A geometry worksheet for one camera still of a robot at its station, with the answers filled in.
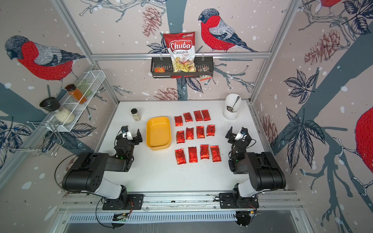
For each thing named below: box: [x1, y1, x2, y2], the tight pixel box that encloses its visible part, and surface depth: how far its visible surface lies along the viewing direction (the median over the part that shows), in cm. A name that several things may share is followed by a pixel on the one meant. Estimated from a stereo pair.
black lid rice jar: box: [39, 97, 76, 125], surface depth 65 cm
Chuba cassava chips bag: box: [163, 31, 197, 73], surface depth 85 cm
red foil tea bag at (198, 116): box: [193, 110, 204, 122], surface depth 113 cm
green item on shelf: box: [77, 79, 93, 97], surface depth 79 cm
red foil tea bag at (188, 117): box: [183, 112, 193, 123], surface depth 110 cm
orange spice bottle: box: [65, 83, 88, 105], surface depth 74 cm
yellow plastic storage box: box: [146, 116, 172, 150], surface depth 103 cm
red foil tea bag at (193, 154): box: [187, 146, 199, 163], surface depth 92 cm
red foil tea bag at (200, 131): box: [196, 125, 205, 139], surface depth 102 cm
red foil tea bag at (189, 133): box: [186, 127, 194, 140], surface depth 100 cm
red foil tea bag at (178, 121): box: [174, 115, 184, 127], surface depth 108 cm
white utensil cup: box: [223, 93, 242, 121], surface depth 106 cm
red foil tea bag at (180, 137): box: [176, 130, 186, 144], surface depth 100 cm
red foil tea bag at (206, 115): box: [201, 109, 212, 121], surface depth 113 cm
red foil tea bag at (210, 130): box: [206, 124, 216, 137], surface depth 102 cm
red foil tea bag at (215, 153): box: [210, 145, 222, 163], surface depth 92 cm
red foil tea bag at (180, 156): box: [174, 148, 187, 166], surface depth 90 cm
